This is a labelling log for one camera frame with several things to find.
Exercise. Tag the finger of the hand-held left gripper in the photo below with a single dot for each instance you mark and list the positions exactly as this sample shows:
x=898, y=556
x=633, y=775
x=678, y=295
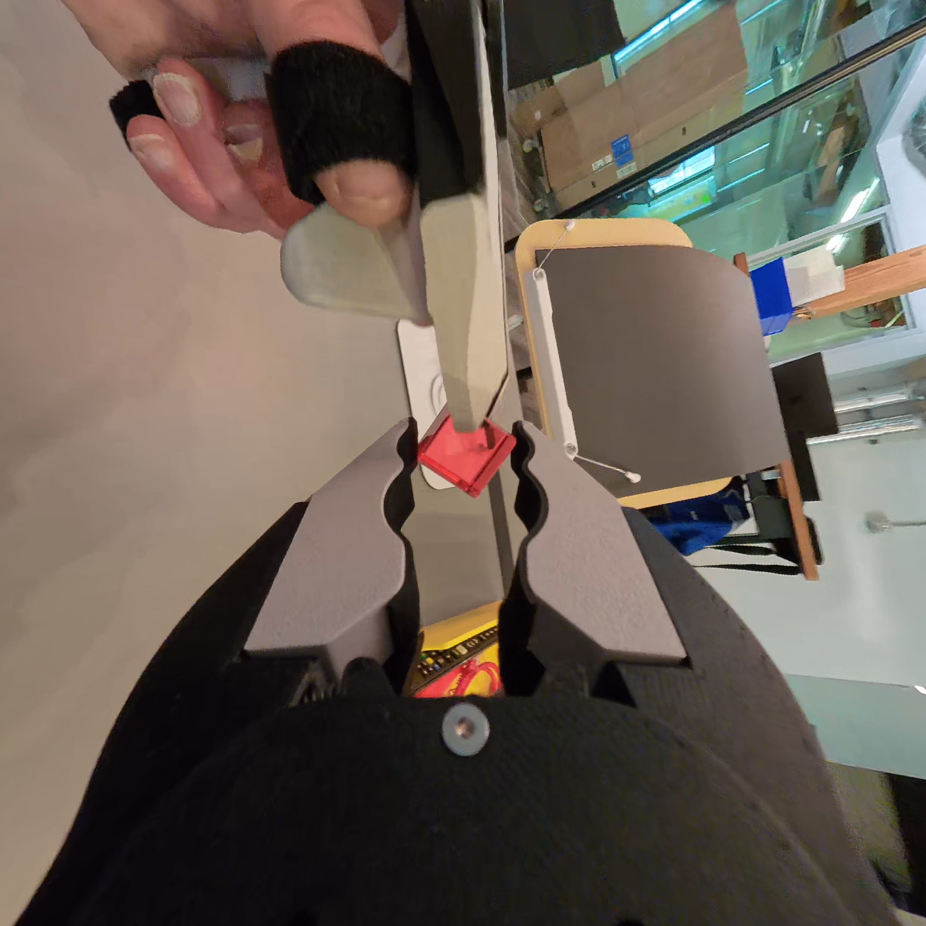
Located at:
x=463, y=304

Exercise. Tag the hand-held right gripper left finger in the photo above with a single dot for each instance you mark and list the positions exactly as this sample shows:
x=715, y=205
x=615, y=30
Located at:
x=340, y=564

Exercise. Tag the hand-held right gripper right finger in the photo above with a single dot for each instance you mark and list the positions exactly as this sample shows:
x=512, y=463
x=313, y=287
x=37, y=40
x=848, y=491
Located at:
x=593, y=571

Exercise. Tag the yellow plastic bin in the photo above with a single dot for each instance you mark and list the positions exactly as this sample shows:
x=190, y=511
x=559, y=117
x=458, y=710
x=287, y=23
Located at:
x=448, y=636

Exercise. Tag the red translucent block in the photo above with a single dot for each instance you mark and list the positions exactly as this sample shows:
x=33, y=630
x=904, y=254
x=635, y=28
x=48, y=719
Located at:
x=463, y=463

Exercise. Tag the person's left hand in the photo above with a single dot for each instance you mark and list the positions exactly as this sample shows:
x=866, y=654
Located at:
x=217, y=181

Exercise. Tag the cardboard boxes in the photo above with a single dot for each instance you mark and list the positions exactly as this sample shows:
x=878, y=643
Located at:
x=651, y=108

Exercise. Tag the black square panel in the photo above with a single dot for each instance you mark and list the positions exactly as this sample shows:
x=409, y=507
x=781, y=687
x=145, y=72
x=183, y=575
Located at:
x=803, y=394

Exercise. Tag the blue box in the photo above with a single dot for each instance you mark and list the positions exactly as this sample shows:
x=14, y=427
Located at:
x=768, y=296

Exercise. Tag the white box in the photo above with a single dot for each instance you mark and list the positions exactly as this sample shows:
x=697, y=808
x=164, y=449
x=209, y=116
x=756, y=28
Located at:
x=814, y=278

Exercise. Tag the wooden beam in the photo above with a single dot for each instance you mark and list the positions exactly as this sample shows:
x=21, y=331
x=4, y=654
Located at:
x=875, y=282

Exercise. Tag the wooden table black frame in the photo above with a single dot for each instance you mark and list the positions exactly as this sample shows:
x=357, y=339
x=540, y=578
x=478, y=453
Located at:
x=770, y=513

